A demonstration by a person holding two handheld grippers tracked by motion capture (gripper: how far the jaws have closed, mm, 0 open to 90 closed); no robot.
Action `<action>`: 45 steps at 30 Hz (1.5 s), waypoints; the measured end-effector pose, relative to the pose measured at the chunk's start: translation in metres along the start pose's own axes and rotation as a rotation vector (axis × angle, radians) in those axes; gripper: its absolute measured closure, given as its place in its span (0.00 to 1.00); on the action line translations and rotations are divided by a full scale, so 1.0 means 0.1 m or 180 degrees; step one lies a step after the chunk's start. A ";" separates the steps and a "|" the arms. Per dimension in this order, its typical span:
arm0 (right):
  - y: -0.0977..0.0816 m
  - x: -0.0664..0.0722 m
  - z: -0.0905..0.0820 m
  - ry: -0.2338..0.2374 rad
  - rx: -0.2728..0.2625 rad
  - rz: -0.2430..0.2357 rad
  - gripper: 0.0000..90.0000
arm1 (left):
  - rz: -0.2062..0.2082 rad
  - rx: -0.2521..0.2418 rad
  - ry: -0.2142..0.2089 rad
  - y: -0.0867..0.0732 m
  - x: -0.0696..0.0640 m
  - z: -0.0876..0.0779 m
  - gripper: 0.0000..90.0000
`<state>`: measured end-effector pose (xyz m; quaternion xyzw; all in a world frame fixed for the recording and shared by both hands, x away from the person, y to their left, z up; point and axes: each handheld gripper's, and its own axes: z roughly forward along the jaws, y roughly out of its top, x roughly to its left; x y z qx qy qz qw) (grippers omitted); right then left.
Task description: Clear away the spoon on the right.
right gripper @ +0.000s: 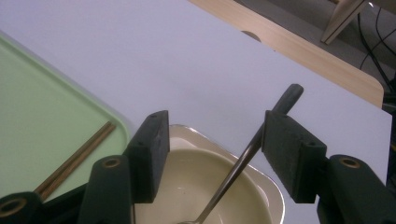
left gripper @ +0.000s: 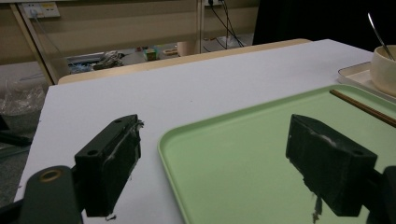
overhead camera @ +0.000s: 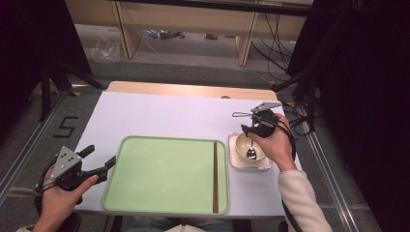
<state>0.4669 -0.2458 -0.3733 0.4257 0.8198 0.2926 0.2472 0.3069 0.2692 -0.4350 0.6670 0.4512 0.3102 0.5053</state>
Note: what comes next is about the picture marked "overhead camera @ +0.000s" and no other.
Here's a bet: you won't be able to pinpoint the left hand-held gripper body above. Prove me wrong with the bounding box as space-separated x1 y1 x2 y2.
49 145 89 192

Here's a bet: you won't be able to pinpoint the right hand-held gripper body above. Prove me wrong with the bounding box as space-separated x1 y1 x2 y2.
232 101 283 139

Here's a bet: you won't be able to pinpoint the cream bowl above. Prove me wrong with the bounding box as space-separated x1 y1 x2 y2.
234 131 269 163

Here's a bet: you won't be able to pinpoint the metal spoon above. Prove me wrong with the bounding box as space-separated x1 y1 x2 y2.
246 137 258 160

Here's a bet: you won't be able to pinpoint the white square plate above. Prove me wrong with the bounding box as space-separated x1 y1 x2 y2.
227 132 273 172

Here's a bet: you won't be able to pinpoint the green tray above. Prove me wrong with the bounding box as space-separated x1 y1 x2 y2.
102 135 230 216

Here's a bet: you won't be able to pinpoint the person's right hand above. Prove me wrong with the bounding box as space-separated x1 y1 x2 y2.
255 113 298 172

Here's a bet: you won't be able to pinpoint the person's left hand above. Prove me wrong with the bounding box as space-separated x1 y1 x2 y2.
33 165 100 232

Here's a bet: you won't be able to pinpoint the black metal stand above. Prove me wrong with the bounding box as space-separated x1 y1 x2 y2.
38 60 105 123
272 71 318 132

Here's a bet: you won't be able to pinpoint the person's legs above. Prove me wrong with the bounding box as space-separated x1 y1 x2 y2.
120 216 240 232

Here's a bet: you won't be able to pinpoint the white table mat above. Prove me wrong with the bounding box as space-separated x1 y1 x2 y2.
74 90 304 219

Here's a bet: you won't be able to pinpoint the black curtain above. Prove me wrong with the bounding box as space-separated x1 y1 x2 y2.
285 0 410 232
0 0 94 143

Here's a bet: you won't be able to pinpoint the clear plastic bag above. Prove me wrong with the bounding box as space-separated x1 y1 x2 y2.
88 33 123 63

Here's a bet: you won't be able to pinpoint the beige wooden desk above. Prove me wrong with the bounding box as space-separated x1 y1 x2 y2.
66 0 313 67

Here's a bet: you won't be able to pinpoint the left hand-held gripper cable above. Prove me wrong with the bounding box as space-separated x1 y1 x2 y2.
33 157 60 214

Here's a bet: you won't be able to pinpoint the hand-held gripper cable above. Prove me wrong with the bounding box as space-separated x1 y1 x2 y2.
273 118 305 232
33 157 60 214

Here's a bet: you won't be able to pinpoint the right hand-held gripper cable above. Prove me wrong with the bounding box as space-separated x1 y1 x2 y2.
273 118 305 232

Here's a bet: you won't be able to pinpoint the black floor cables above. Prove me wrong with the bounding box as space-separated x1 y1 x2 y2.
282 101 316 137

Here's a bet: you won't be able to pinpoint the metal floor rail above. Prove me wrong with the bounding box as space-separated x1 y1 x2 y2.
296 105 361 232
0 90 71 207

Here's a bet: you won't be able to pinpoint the black hanging cables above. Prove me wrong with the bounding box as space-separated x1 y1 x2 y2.
250 13 298 81

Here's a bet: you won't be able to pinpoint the power strip with cables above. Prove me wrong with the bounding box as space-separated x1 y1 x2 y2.
143 29 187 41

